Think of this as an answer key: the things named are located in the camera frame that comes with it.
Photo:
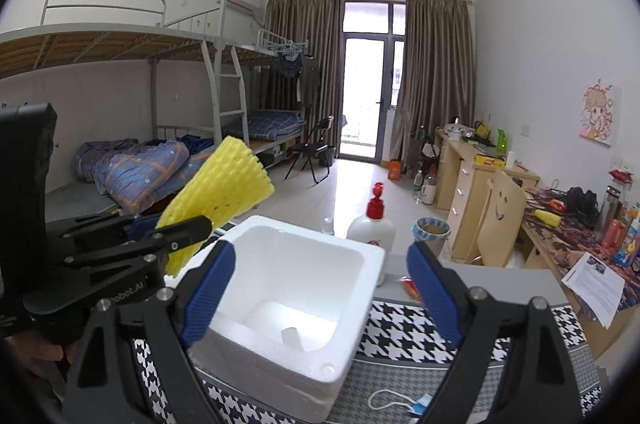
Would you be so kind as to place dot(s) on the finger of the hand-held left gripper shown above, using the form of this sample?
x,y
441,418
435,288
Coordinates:
x,y
142,225
185,231

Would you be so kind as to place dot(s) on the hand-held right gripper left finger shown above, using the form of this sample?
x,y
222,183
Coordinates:
x,y
210,289

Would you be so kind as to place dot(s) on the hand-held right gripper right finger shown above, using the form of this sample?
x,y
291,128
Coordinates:
x,y
435,289

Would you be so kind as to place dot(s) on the yellow foam sponge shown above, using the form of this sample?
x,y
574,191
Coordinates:
x,y
225,179

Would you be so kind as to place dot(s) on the white foam box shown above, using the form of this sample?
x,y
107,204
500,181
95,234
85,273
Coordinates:
x,y
310,264

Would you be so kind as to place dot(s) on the person's left hand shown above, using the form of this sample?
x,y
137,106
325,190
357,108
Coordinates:
x,y
35,356

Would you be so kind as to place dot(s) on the orange snack packet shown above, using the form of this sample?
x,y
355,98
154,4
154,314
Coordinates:
x,y
411,289

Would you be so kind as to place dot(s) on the houndstooth table cloth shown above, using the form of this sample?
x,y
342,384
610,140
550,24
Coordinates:
x,y
400,329

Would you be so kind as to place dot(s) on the blue star print quilt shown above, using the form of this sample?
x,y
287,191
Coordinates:
x,y
130,169

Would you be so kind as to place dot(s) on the small trash bin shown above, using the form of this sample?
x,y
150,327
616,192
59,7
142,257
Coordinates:
x,y
432,231

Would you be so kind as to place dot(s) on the white bottle red pump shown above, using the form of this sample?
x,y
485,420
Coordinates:
x,y
372,231

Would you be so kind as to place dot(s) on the wooden chair smiley cutout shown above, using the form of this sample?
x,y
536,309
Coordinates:
x,y
500,224

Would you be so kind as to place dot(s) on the large plastic jar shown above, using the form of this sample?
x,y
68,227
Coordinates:
x,y
430,189

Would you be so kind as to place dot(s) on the green cap plastic bottle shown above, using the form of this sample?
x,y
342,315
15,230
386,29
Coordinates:
x,y
418,186

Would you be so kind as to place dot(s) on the blue face mask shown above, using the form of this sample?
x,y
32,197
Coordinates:
x,y
420,404

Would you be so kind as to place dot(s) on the wooden desk with drawers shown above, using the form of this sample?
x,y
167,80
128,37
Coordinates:
x,y
470,176

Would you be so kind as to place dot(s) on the small clear plastic cup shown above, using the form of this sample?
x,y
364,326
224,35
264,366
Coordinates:
x,y
328,226

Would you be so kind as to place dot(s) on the orange plastic jug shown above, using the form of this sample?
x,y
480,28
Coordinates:
x,y
395,170

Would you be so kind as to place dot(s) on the yellow tube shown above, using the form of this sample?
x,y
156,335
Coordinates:
x,y
547,218

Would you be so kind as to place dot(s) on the white metal bunk bed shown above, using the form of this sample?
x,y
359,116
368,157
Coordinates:
x,y
100,37
260,54

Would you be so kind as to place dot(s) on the blue checked folded mattress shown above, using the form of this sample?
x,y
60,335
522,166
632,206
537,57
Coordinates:
x,y
270,124

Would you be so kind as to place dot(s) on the brown tote bag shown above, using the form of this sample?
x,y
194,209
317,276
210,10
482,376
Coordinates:
x,y
417,152

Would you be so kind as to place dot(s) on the patterned desk cloth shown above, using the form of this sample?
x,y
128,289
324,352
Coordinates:
x,y
565,239

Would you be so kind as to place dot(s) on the flat yellow box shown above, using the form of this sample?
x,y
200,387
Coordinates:
x,y
489,161

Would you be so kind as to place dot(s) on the black folding chair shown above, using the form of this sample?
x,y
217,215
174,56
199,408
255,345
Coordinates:
x,y
305,149

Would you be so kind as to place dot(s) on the white roll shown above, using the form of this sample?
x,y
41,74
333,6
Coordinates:
x,y
511,159

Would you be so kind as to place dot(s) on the printed paper sheet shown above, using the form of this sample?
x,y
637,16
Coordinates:
x,y
595,284

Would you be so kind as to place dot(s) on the black waste bin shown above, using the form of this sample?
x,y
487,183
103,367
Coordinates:
x,y
327,155

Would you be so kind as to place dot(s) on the green spray bottle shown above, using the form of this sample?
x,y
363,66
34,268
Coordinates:
x,y
501,142

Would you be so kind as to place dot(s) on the yellow bag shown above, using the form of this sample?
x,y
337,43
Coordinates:
x,y
483,130

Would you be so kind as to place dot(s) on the steel thermos flask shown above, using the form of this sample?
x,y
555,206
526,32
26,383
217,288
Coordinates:
x,y
609,209

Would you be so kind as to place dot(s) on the dark hanging clothes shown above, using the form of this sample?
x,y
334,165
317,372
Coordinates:
x,y
310,79

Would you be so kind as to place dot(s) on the glass balcony door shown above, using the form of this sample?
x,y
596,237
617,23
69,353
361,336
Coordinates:
x,y
386,79

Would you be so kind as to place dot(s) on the red snack packet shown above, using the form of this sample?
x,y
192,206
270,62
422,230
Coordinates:
x,y
621,175

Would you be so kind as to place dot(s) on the brown curtain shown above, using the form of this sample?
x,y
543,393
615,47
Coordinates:
x,y
320,34
435,69

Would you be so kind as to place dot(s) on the white wall switch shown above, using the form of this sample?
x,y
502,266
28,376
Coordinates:
x,y
525,130

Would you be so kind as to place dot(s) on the cartoon wall poster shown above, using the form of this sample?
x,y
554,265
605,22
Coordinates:
x,y
600,114

